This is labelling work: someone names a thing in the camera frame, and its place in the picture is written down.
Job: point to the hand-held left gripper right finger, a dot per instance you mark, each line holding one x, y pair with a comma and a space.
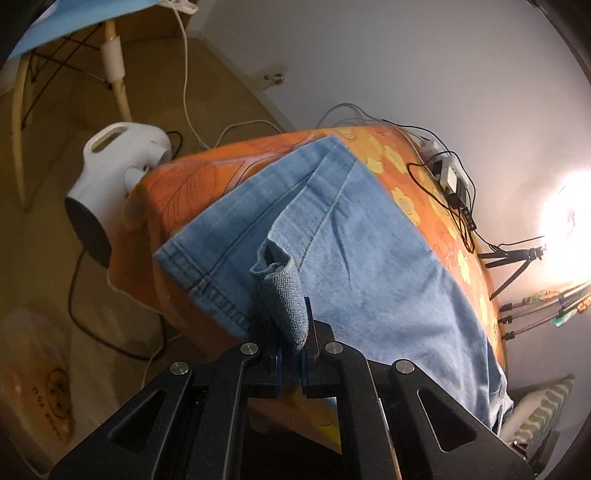
316, 369

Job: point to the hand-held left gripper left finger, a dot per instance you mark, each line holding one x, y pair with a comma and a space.
275, 369

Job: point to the blue denim pants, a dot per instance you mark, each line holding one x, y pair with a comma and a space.
360, 258

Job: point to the orange floral tablecloth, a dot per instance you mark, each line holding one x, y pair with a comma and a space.
198, 170

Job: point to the large folded metal tripod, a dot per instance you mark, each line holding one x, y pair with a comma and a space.
531, 307

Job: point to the small black tripod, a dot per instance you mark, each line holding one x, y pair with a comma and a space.
512, 255

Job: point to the black charger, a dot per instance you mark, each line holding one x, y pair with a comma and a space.
461, 194

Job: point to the green striped white pillow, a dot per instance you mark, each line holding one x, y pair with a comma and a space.
545, 406

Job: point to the white charger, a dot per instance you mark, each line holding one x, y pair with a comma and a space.
447, 174

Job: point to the translucent plastic bag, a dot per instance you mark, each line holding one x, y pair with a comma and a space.
37, 369

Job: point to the white power strip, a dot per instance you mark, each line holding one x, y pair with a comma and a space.
429, 148

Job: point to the colourful knotted cloth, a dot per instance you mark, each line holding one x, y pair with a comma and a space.
565, 314

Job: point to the white fan heater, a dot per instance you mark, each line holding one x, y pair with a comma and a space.
115, 157

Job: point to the metal door stop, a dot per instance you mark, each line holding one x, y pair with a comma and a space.
277, 78

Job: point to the blue chair with wooden legs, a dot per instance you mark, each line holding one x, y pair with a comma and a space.
69, 18

